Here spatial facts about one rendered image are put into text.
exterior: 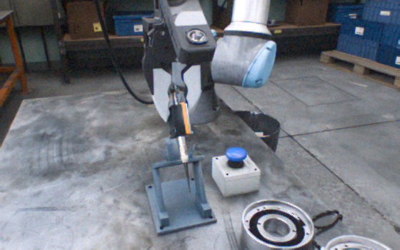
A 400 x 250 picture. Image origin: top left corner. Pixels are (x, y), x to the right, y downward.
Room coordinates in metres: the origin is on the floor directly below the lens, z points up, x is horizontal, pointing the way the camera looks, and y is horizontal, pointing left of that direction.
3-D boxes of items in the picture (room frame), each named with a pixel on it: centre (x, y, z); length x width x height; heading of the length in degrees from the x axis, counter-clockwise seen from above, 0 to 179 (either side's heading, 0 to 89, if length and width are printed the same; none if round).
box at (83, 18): (3.75, 1.20, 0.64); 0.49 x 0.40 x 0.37; 112
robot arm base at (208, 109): (0.87, 0.01, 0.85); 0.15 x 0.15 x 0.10
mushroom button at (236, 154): (0.54, -0.07, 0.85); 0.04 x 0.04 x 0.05
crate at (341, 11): (4.72, -1.99, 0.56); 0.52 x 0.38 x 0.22; 104
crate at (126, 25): (3.93, 0.69, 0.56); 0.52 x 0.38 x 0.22; 104
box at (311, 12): (4.54, -1.39, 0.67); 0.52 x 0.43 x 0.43; 107
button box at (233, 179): (0.54, -0.07, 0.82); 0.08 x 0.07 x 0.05; 17
